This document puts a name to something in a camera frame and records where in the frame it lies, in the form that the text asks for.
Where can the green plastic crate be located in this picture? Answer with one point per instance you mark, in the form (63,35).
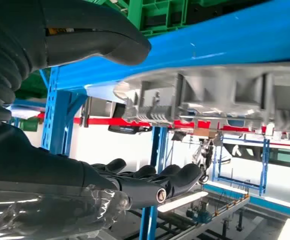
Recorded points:
(32,86)
(134,13)

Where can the red barrier belt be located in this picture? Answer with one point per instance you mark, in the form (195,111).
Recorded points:
(97,121)

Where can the blue metal shelf rack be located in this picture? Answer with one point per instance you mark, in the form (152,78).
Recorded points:
(210,39)
(264,165)

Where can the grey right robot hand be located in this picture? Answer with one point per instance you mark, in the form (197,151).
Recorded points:
(35,185)

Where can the white ceiling light strip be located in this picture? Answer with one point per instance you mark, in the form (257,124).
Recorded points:
(182,201)
(288,230)

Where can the blue overhead band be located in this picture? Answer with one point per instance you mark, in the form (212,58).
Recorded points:
(272,203)

